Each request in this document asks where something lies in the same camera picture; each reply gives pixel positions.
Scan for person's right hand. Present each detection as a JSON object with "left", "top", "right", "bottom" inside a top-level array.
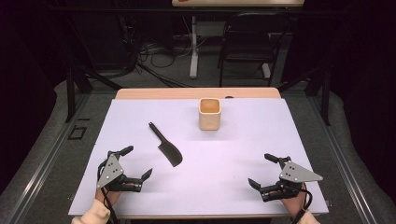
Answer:
[{"left": 279, "top": 186, "right": 310, "bottom": 217}]

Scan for person's left hand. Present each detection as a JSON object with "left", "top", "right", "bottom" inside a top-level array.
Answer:
[{"left": 94, "top": 186, "right": 122, "bottom": 207}]

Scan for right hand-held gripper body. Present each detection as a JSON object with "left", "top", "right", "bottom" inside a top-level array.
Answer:
[{"left": 260, "top": 156, "right": 324, "bottom": 203}]

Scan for black cleaver knife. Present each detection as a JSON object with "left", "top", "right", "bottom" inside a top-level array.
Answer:
[{"left": 148, "top": 121, "right": 184, "bottom": 168}]

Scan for black floor socket frame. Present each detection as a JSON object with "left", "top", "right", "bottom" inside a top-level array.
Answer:
[{"left": 67, "top": 125, "right": 88, "bottom": 141}]

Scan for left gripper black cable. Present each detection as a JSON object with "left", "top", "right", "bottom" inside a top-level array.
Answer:
[{"left": 96, "top": 160, "right": 120, "bottom": 224}]

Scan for white table mat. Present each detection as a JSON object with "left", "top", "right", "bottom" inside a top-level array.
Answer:
[{"left": 68, "top": 98, "right": 330, "bottom": 217}]

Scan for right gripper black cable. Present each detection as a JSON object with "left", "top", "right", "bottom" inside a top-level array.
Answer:
[{"left": 290, "top": 182, "right": 314, "bottom": 224}]

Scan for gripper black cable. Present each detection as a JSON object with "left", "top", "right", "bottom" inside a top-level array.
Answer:
[
  {"left": 290, "top": 182, "right": 314, "bottom": 224},
  {"left": 96, "top": 160, "right": 120, "bottom": 224}
]

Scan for beige square cup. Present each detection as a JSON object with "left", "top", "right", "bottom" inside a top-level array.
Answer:
[{"left": 198, "top": 97, "right": 222, "bottom": 132}]

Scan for white-legged wooden desk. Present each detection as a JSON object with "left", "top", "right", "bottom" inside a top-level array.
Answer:
[{"left": 171, "top": 0, "right": 305, "bottom": 79}]

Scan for bundle of floor cables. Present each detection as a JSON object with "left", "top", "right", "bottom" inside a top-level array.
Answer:
[{"left": 122, "top": 17, "right": 195, "bottom": 89}]

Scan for wooden table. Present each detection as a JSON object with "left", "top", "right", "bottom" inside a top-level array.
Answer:
[{"left": 74, "top": 87, "right": 325, "bottom": 220}]

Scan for black chair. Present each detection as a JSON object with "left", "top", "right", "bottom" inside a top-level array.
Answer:
[{"left": 217, "top": 12, "right": 292, "bottom": 89}]

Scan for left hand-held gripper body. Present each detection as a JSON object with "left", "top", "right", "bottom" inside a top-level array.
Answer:
[{"left": 96, "top": 150, "right": 145, "bottom": 193}]

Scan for metal floor rail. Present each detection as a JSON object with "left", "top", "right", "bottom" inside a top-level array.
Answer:
[
  {"left": 5, "top": 92, "right": 92, "bottom": 224},
  {"left": 306, "top": 92, "right": 379, "bottom": 224}
]

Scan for black frame post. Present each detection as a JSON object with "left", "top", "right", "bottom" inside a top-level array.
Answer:
[{"left": 64, "top": 64, "right": 78, "bottom": 123}]

